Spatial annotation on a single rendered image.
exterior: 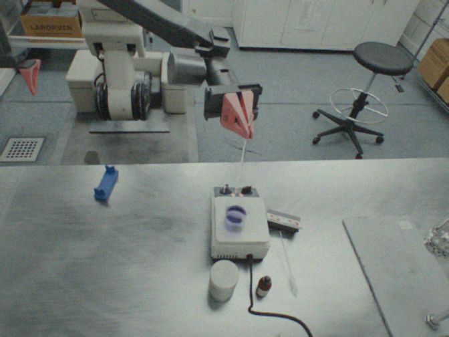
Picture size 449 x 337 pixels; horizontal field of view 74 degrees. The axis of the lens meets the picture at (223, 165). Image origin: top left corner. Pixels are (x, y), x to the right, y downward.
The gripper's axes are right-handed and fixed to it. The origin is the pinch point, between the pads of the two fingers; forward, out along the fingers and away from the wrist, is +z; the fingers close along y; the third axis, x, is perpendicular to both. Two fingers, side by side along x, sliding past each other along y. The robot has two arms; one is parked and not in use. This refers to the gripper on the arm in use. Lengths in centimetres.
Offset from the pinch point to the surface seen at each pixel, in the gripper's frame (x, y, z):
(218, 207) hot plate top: 26.4, -1.7, -4.0
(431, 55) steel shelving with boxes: 78, 235, -146
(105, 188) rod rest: 34.4, -27.5, -21.8
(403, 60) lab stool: 45, 136, -89
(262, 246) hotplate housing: 28.6, 5.6, 6.8
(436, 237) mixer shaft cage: 17.6, 36.7, 18.2
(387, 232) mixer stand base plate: 34, 42, 9
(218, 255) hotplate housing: 32.2, -3.6, 4.9
